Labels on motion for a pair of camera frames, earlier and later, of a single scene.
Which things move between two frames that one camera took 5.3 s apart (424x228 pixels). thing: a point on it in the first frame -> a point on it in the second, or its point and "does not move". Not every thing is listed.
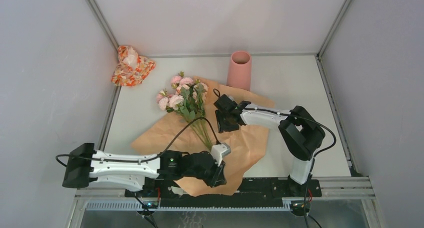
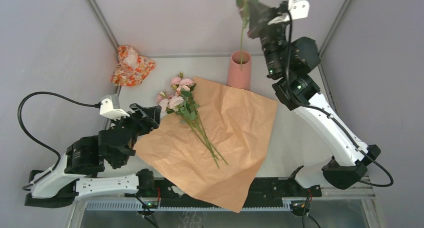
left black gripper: (217, 177) -> (148, 118)
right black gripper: (221, 125) -> (260, 14)
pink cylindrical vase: (239, 70) does not move
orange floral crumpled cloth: (132, 69) does not move
